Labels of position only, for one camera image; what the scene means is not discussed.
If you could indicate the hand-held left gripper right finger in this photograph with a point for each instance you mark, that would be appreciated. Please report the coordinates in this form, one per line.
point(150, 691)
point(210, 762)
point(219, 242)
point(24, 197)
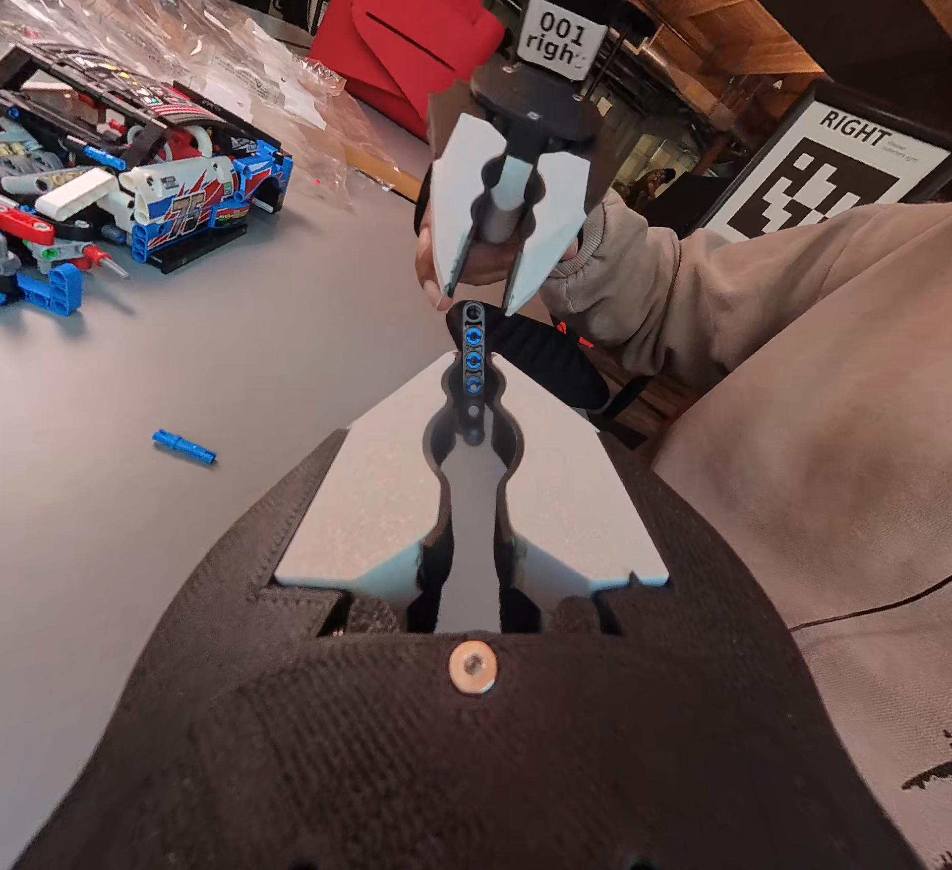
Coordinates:
point(587, 505)

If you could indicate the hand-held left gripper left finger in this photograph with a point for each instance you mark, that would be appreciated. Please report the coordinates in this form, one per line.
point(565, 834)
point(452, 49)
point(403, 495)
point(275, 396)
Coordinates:
point(357, 505)

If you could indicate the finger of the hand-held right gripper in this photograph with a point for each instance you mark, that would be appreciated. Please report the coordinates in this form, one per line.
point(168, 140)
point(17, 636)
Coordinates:
point(457, 185)
point(561, 215)

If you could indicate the black beam with blue pins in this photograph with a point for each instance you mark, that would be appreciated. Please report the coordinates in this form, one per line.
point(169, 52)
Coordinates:
point(473, 379)

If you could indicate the person's right forearm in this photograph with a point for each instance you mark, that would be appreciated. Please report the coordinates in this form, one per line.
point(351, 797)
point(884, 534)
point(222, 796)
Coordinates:
point(744, 275)

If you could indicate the grey desk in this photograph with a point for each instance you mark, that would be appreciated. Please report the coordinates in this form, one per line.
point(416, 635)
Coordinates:
point(223, 379)

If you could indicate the person's right hand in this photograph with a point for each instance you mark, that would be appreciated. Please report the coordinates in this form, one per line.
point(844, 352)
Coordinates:
point(491, 264)

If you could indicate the red felt tote bag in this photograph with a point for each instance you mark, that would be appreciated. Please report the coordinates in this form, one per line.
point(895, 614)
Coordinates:
point(416, 37)

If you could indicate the blue connector pin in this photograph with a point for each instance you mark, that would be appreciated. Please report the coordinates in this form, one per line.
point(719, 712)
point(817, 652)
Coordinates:
point(184, 447)

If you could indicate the person's torso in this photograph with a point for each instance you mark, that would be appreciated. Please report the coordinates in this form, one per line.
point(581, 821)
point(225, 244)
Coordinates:
point(818, 513)

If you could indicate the crumpled clear plastic bag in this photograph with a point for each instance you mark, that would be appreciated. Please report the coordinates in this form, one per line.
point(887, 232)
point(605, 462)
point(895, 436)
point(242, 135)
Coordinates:
point(245, 66)

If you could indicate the toy brick race car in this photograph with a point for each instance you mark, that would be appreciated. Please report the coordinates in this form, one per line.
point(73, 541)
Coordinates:
point(186, 200)

